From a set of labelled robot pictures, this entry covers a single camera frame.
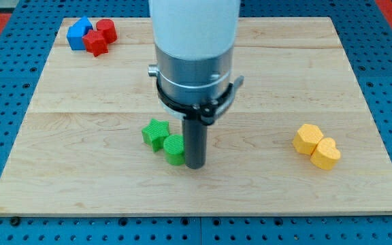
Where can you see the yellow hexagon block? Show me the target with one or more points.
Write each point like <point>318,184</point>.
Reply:
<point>307,138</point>

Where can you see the red star block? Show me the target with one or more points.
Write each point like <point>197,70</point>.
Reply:
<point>95,42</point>

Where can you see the blue house-shaped block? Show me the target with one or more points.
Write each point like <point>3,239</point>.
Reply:
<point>77,31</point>

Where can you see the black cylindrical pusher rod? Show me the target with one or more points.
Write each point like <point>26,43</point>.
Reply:
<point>195,140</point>

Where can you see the green star block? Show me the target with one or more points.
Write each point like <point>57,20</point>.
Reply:
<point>155,133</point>

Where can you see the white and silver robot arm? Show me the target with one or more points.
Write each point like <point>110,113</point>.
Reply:
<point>194,42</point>

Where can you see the yellow heart block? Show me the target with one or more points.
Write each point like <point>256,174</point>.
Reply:
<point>326,155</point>

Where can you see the light wooden board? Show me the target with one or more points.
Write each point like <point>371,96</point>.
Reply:
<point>80,153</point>

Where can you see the green cylinder block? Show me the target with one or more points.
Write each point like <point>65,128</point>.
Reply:
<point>173,146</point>

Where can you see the red cylinder block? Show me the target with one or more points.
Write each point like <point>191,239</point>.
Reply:
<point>107,27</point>

